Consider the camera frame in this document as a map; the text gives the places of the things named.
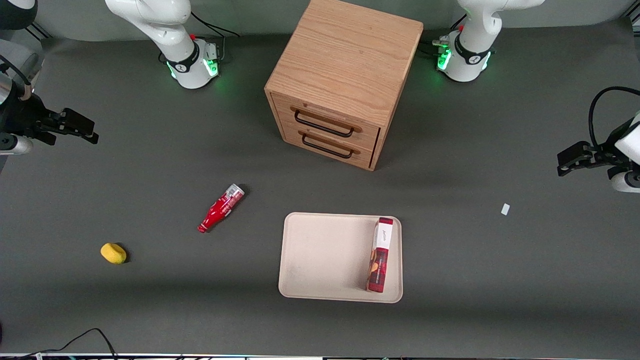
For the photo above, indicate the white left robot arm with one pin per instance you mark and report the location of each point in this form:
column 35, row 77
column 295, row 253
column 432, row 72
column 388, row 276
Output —
column 467, row 60

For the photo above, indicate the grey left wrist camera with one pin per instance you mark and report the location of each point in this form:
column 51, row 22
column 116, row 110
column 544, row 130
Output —
column 627, row 182

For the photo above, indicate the small white paper tag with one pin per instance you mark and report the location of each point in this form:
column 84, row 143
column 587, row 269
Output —
column 505, row 209

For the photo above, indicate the red white snack box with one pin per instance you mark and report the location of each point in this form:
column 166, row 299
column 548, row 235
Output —
column 378, row 265

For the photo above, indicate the red coke bottle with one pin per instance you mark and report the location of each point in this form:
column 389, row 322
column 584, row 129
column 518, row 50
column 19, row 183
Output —
column 217, row 212

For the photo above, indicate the wooden drawer front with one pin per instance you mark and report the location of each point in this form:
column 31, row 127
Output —
column 362, row 156

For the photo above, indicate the wooden drawer cabinet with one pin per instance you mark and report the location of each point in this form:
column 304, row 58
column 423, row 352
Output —
column 345, row 55

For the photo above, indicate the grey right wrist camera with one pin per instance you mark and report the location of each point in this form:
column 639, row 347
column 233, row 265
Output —
column 15, row 145

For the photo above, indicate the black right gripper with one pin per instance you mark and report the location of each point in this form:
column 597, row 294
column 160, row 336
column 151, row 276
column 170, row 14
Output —
column 24, row 118

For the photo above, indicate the dark grey table mat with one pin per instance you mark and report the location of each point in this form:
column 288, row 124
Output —
column 150, row 165

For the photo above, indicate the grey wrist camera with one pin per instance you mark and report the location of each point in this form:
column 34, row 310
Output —
column 15, row 145
column 627, row 182

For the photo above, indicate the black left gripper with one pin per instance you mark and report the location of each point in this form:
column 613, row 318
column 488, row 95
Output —
column 601, row 151

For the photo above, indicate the yellow lemon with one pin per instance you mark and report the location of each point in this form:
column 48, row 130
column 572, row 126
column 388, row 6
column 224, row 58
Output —
column 113, row 253

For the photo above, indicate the beige rectangular tray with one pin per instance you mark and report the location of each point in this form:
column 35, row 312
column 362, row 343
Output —
column 325, row 260

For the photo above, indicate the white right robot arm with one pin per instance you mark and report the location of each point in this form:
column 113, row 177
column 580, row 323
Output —
column 185, row 65

